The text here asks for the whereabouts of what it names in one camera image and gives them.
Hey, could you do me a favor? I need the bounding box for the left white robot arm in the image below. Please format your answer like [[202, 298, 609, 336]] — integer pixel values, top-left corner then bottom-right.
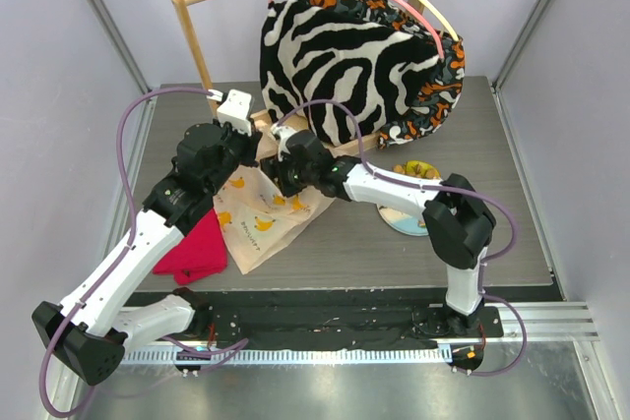
[[31, 121, 262, 387]]

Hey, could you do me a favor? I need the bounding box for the brown longan bunch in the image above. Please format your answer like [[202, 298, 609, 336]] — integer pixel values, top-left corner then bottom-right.
[[393, 163, 441, 180]]

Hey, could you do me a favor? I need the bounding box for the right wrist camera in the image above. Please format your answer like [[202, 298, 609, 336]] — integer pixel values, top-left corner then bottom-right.
[[270, 124, 297, 161]]

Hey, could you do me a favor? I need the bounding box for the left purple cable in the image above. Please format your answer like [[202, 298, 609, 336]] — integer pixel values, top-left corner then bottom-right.
[[38, 85, 250, 416]]

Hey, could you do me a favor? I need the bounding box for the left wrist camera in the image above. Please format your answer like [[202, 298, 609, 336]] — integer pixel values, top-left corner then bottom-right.
[[208, 90, 255, 137]]

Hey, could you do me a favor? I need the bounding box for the red cloth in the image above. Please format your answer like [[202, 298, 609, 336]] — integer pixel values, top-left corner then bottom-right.
[[152, 210, 228, 286]]

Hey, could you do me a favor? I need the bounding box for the zebra print garment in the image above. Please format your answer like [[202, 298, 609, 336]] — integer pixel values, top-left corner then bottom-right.
[[260, 0, 440, 146]]

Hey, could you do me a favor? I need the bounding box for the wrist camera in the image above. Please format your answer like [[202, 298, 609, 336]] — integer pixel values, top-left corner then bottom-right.
[[270, 124, 297, 161], [208, 90, 255, 137]]

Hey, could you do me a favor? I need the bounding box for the slotted cable duct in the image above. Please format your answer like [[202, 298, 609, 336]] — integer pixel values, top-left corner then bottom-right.
[[121, 344, 452, 368]]

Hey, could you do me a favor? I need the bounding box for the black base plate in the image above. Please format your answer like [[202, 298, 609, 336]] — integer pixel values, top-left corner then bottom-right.
[[137, 284, 506, 348]]

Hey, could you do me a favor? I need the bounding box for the green starfruit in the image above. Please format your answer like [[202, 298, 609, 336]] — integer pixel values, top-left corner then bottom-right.
[[405, 160, 433, 176]]

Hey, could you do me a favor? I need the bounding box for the orange camouflage garment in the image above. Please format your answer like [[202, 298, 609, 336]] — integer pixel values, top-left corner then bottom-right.
[[303, 0, 466, 150]]

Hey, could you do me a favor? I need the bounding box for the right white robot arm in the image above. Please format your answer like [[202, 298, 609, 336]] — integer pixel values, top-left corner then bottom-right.
[[261, 125, 496, 336]]

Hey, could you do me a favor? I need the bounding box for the fruit plate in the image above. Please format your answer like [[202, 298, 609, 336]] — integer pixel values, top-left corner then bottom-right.
[[377, 206, 428, 237]]

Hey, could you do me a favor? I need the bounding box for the banana print plastic bag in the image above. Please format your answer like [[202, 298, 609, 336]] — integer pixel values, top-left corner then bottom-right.
[[214, 124, 336, 276]]

